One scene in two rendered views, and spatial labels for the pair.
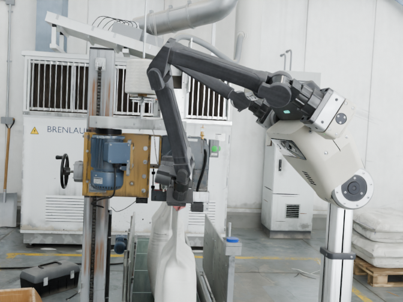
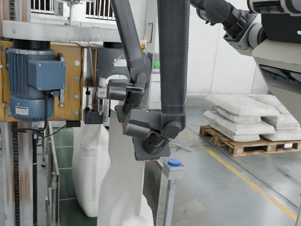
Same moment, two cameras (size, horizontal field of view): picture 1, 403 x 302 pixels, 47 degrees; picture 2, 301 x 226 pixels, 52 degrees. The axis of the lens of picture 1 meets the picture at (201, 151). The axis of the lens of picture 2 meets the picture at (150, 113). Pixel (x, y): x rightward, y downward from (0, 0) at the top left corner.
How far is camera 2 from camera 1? 1.01 m
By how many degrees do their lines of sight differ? 19
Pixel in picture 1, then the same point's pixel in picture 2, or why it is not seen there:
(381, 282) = (238, 153)
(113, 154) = (43, 79)
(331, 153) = not seen: outside the picture
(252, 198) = not seen: hidden behind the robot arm
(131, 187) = (61, 109)
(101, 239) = (25, 167)
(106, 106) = (23, 7)
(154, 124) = (91, 34)
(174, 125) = (180, 56)
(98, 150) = (19, 70)
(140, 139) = (70, 52)
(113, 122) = (40, 32)
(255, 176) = not seen: hidden behind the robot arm
